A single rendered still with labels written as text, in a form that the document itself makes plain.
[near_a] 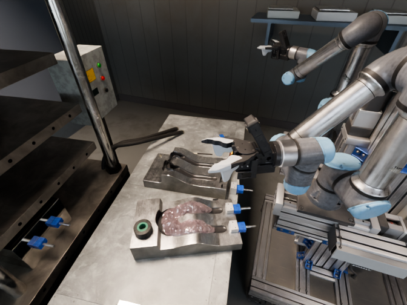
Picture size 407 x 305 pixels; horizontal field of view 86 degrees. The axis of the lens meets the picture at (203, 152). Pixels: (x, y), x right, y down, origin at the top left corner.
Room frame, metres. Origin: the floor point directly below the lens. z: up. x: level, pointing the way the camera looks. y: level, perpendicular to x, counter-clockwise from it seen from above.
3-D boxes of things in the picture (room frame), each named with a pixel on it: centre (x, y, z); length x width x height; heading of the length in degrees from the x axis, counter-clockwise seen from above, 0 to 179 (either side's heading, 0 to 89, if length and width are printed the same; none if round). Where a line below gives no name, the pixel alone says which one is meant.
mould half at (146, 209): (0.62, 0.08, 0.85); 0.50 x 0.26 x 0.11; 96
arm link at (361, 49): (1.20, -0.80, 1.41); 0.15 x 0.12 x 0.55; 135
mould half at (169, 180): (0.99, 0.09, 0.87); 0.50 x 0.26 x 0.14; 79
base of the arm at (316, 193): (0.64, -0.54, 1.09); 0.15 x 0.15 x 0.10
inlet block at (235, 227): (0.60, -0.19, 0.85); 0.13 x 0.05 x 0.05; 96
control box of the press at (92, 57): (1.34, 0.74, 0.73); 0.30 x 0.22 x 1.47; 169
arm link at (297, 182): (0.49, -0.29, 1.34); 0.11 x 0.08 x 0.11; 7
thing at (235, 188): (0.87, -0.23, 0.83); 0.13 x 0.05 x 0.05; 80
